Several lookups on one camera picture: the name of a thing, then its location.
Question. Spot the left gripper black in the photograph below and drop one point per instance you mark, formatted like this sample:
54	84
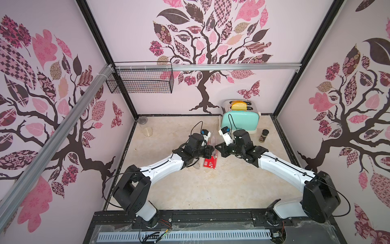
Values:
209	149

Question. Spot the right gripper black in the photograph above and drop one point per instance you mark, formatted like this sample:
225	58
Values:
225	148

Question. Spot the clear plastic ruler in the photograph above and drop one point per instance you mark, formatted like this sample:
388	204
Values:
199	163

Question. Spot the red ruler set package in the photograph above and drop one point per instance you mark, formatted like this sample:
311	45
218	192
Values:
210	163
213	142

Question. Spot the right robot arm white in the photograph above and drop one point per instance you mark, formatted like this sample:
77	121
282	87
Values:
319	197

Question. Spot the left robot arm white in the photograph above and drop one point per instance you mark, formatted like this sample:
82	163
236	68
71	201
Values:
131	191

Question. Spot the mint green toaster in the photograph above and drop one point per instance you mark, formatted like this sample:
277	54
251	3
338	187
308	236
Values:
239	119

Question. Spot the spice jar black lid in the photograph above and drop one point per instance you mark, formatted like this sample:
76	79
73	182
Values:
263	135

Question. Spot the yellow toast slice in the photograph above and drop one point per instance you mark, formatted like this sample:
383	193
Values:
239	105

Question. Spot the clear glass jar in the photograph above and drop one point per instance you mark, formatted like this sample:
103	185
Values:
145	126

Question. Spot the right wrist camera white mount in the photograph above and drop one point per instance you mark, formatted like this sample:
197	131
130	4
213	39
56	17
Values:
225	133

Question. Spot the black wire basket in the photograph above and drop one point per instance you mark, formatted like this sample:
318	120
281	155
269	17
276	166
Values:
149	77

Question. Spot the aluminium rail back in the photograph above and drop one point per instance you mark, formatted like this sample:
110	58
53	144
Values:
208	67

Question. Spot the aluminium rail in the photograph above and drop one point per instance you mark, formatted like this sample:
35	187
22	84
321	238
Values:
14	197
208	67

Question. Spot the white slotted cable duct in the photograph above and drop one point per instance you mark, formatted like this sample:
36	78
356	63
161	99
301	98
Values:
183	236

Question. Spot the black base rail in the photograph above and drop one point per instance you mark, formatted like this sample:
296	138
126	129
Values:
257	216

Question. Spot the aluminium rail left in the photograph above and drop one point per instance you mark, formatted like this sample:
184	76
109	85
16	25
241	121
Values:
14	197

